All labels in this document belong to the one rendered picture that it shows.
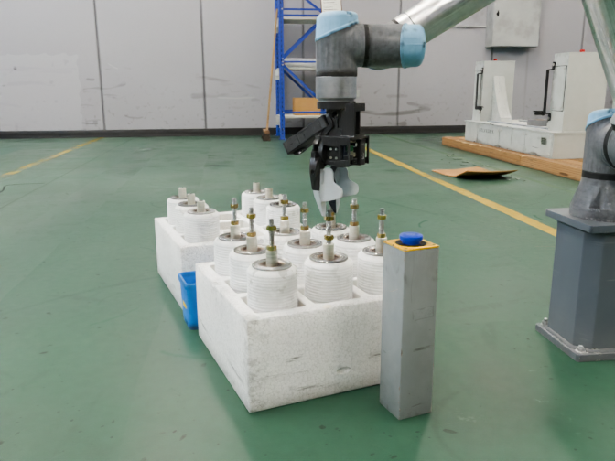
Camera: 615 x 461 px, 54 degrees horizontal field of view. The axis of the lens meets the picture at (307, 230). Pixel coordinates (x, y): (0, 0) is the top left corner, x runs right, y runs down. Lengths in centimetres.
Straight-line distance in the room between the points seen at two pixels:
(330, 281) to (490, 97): 481
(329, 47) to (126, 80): 661
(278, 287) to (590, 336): 70
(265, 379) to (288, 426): 9
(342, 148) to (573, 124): 360
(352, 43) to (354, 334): 53
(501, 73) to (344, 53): 484
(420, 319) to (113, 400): 60
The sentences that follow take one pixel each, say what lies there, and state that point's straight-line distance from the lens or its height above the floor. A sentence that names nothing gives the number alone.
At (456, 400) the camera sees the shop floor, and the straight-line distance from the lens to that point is 122.
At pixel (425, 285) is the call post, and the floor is 25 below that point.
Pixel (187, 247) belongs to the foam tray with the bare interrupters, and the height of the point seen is 18.
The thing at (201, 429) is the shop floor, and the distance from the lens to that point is 111.
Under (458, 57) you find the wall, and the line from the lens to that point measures 808.
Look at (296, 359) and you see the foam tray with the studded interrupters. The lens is 113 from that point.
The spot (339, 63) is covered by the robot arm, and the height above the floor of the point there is 62.
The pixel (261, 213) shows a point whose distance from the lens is 179.
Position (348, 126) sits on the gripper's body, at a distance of 109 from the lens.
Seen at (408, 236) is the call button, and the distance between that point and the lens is 104.
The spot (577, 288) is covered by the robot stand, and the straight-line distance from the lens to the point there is 143.
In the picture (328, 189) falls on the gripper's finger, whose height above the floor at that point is 39.
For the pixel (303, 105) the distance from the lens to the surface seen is 712.
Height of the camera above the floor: 58
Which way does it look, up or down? 13 degrees down
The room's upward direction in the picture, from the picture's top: straight up
